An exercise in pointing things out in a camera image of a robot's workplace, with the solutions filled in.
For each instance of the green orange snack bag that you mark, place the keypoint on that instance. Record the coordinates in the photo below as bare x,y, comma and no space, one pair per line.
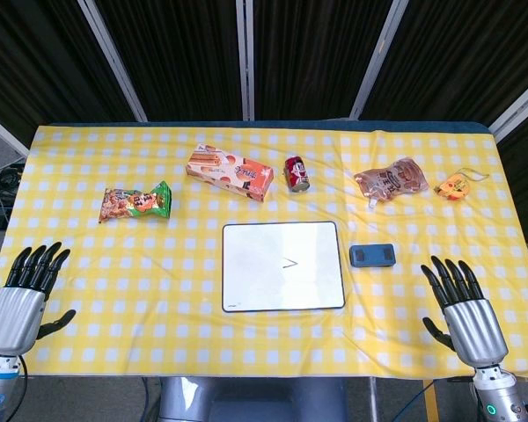
136,203

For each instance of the brown spouted drink pouch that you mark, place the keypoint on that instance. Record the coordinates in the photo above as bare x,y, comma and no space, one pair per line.
391,180

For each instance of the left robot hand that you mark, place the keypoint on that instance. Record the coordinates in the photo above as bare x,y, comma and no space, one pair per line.
15,310

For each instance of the grey robot base column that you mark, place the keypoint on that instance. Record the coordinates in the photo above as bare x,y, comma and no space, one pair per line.
251,399

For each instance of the white drawing board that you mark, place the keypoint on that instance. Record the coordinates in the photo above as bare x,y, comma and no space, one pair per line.
281,267

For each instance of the orange wafer biscuit box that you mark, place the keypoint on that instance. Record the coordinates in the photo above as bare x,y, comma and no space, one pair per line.
229,172

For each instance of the red drink can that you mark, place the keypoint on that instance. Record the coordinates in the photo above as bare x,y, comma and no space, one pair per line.
296,174

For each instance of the yellow white checkered tablecloth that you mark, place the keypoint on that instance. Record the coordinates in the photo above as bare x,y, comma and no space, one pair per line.
264,343

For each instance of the blue board eraser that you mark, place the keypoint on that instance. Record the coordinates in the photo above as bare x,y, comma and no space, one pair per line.
373,256

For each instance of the white partition frame post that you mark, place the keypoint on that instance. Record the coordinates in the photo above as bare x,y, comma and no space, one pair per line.
517,112
376,59
114,61
2,136
245,59

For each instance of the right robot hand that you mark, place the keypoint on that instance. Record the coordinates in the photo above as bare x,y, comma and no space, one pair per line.
473,321

